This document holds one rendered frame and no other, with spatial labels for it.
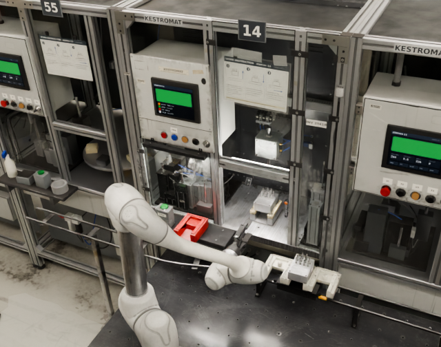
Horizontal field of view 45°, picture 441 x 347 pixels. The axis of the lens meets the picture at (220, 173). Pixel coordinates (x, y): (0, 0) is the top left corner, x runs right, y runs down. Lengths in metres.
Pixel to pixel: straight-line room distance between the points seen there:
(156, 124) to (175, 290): 0.88
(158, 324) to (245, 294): 0.62
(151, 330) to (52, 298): 1.70
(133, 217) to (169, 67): 0.82
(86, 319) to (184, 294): 1.09
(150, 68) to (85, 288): 1.93
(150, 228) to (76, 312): 1.88
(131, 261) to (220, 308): 0.64
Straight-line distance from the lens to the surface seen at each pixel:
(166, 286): 2.89
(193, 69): 2.43
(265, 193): 2.85
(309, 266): 2.61
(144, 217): 2.00
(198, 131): 2.57
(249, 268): 2.31
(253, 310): 2.74
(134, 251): 2.28
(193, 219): 2.85
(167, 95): 2.53
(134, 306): 2.46
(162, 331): 2.36
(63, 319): 3.81
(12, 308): 4.01
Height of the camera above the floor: 2.73
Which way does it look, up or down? 34 degrees down
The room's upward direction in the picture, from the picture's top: 3 degrees counter-clockwise
